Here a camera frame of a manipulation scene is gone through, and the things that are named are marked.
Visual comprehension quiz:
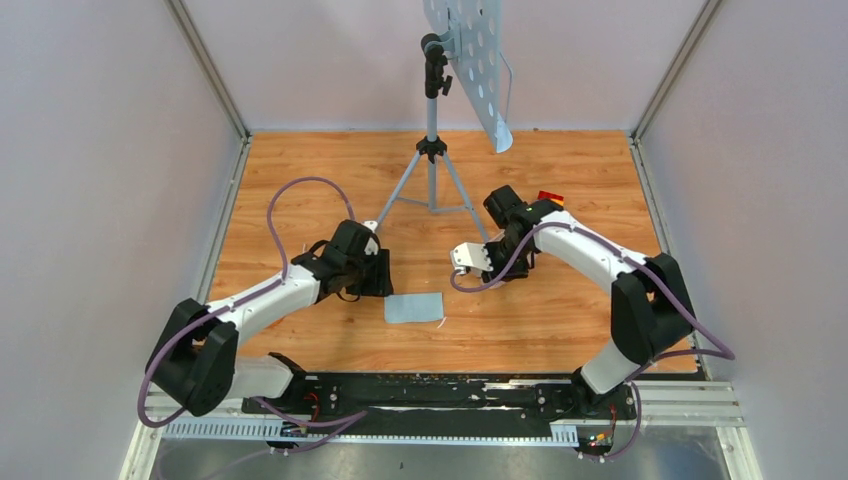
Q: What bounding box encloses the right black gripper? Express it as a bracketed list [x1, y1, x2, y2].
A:
[475, 237, 531, 284]

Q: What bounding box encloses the light blue cleaning cloth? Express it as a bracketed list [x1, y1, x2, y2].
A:
[384, 292, 445, 324]

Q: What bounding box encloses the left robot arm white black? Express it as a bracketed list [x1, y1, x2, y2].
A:
[140, 220, 393, 416]

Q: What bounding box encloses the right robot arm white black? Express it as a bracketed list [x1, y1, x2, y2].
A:
[482, 185, 694, 418]

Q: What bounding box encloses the colourful block cube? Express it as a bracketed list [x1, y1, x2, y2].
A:
[537, 190, 564, 205]

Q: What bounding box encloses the silver tripod stand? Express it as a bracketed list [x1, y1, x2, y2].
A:
[374, 33, 489, 241]

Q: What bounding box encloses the perforated light blue panel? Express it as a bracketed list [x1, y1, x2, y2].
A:
[422, 0, 514, 154]

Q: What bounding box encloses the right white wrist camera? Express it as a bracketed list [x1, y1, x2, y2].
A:
[450, 242, 493, 276]

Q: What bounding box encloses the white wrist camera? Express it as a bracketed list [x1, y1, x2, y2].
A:
[362, 220, 381, 257]
[450, 242, 493, 276]

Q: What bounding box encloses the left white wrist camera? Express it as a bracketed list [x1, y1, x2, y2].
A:
[362, 220, 381, 257]

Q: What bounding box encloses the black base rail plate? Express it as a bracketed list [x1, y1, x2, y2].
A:
[241, 372, 637, 440]

